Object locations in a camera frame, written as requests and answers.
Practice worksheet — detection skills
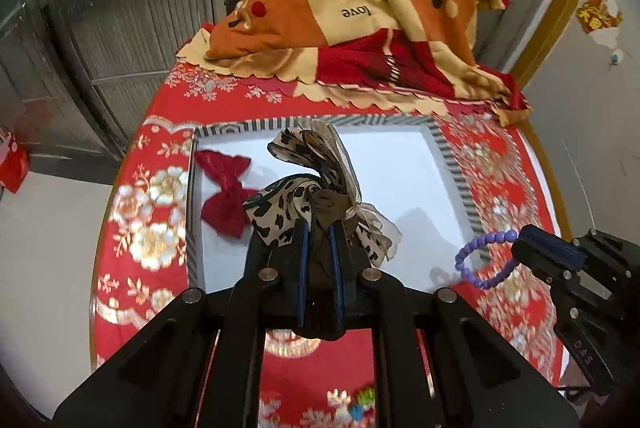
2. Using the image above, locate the red paper bag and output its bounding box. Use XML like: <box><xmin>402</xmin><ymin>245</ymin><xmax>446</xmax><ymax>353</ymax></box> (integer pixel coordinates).
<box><xmin>0</xmin><ymin>128</ymin><xmax>30</xmax><ymax>194</ymax></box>

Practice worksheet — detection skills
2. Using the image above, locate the red and gold wall sticker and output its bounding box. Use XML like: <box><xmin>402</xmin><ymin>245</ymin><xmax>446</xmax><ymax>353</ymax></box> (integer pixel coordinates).
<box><xmin>575</xmin><ymin>0</ymin><xmax>625</xmax><ymax>35</ymax></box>

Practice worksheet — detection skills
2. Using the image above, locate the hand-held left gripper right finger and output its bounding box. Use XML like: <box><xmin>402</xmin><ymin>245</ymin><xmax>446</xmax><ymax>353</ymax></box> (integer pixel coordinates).
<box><xmin>327</xmin><ymin>222</ymin><xmax>581</xmax><ymax>428</ymax></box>

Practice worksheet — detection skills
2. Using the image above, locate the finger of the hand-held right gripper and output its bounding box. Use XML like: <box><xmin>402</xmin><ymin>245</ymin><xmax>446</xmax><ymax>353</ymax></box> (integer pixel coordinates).
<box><xmin>517</xmin><ymin>224</ymin><xmax>589</xmax><ymax>270</ymax></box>
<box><xmin>510</xmin><ymin>239</ymin><xmax>583</xmax><ymax>290</ymax></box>

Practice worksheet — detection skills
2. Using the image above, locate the grey metal door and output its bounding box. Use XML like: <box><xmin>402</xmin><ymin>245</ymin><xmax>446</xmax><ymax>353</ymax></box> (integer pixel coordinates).
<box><xmin>0</xmin><ymin>0</ymin><xmax>251</xmax><ymax>161</ymax></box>

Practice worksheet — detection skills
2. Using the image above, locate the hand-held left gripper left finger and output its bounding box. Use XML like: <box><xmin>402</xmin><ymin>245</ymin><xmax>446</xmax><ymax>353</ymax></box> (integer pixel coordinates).
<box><xmin>52</xmin><ymin>220</ymin><xmax>308</xmax><ymax>428</ymax></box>

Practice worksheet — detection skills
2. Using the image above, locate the red lace hair bow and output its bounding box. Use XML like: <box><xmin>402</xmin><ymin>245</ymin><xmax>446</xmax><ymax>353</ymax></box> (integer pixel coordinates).
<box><xmin>194</xmin><ymin>149</ymin><xmax>262</xmax><ymax>239</ymax></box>

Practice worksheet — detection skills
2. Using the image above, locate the purple bead bracelet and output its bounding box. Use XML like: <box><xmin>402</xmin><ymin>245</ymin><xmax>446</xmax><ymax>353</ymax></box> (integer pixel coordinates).
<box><xmin>454</xmin><ymin>230</ymin><xmax>521</xmax><ymax>292</ymax></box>

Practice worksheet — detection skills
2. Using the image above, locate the blue and green bead ornament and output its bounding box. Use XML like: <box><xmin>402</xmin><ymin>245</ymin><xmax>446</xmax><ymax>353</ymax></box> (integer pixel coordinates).
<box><xmin>327</xmin><ymin>385</ymin><xmax>377</xmax><ymax>424</ymax></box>

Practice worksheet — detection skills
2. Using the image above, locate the striped shallow cardboard box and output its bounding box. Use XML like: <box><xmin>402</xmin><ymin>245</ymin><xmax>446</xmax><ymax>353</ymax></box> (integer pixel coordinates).
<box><xmin>186</xmin><ymin>113</ymin><xmax>488</xmax><ymax>300</ymax></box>

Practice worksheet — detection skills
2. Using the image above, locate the red floral bedspread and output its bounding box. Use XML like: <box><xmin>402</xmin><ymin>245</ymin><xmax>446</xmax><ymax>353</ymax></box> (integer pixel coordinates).
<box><xmin>90</xmin><ymin>58</ymin><xmax>572</xmax><ymax>428</ymax></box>

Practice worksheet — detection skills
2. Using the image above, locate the leopard print hair bow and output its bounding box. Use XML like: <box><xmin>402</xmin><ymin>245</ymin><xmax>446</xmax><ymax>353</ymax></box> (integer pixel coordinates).
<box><xmin>243</xmin><ymin>118</ymin><xmax>403</xmax><ymax>341</ymax></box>

